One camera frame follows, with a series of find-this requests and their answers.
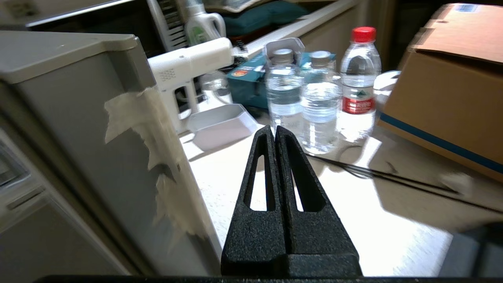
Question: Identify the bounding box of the water bottle red cap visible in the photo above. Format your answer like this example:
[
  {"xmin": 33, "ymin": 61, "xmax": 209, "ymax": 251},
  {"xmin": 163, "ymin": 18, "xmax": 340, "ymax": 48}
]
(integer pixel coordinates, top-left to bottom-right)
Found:
[{"xmin": 338, "ymin": 26, "xmax": 382, "ymax": 143}]

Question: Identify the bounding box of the clear water bottle grey cap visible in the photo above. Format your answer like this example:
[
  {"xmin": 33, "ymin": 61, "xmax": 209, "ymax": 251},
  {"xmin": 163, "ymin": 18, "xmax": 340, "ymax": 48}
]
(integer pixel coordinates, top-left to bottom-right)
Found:
[
  {"xmin": 301, "ymin": 50, "xmax": 341, "ymax": 154},
  {"xmin": 265, "ymin": 48, "xmax": 305, "ymax": 139}
]

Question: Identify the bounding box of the white plastic tray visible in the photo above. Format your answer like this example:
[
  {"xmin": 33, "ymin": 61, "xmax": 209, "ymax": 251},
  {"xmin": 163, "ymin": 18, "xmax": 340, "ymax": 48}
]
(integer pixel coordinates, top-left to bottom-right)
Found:
[{"xmin": 186, "ymin": 103, "xmax": 259, "ymax": 152}]

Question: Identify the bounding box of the pale masking tape piece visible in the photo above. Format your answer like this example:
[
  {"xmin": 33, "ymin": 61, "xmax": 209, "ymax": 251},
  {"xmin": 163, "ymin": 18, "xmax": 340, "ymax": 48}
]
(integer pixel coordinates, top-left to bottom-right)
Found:
[{"xmin": 104, "ymin": 86, "xmax": 209, "ymax": 241}]

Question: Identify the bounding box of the white spray gun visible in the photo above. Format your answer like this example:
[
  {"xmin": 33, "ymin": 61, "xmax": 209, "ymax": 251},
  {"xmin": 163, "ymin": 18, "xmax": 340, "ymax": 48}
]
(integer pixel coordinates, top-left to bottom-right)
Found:
[{"xmin": 148, "ymin": 37, "xmax": 235, "ymax": 134}]

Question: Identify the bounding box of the grey mini fridge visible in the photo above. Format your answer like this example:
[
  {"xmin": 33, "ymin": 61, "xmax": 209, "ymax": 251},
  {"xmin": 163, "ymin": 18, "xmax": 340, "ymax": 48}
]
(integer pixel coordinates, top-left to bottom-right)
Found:
[{"xmin": 0, "ymin": 31, "xmax": 223, "ymax": 276}]

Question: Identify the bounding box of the brown cardboard box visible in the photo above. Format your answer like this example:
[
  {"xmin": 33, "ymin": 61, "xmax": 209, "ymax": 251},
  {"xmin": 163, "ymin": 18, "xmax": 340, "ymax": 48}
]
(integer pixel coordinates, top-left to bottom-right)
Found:
[{"xmin": 377, "ymin": 3, "xmax": 503, "ymax": 182}]

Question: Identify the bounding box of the dark green cushion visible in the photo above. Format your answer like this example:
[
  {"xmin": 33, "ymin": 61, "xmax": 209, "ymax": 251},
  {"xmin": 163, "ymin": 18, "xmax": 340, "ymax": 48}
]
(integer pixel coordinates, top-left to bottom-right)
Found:
[{"xmin": 222, "ymin": 0, "xmax": 309, "ymax": 38}]

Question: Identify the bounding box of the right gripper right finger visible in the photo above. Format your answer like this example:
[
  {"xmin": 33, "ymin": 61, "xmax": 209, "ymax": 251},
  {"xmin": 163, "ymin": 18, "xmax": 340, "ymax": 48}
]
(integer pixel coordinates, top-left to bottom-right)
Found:
[{"xmin": 275, "ymin": 126, "xmax": 363, "ymax": 276}]

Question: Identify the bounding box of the teal carton box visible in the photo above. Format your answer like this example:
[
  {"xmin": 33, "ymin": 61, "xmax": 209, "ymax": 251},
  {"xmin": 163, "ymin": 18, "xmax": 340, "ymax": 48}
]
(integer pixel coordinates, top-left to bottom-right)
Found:
[{"xmin": 226, "ymin": 51, "xmax": 337, "ymax": 110}]

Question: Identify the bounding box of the black cable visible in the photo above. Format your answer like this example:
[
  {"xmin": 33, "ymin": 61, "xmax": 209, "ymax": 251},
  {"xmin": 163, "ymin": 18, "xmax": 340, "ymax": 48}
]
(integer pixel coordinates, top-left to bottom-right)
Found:
[{"xmin": 306, "ymin": 145, "xmax": 503, "ymax": 215}]

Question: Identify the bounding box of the white detergent bottle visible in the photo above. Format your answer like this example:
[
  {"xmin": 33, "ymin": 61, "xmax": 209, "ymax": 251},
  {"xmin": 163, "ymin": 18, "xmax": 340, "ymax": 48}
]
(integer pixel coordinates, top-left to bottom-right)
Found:
[{"xmin": 184, "ymin": 0, "xmax": 227, "ymax": 48}]

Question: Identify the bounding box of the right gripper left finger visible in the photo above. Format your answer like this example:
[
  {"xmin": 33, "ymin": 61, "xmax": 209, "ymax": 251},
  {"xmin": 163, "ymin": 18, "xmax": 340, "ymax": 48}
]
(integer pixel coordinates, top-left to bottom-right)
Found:
[{"xmin": 221, "ymin": 125, "xmax": 286, "ymax": 276}]

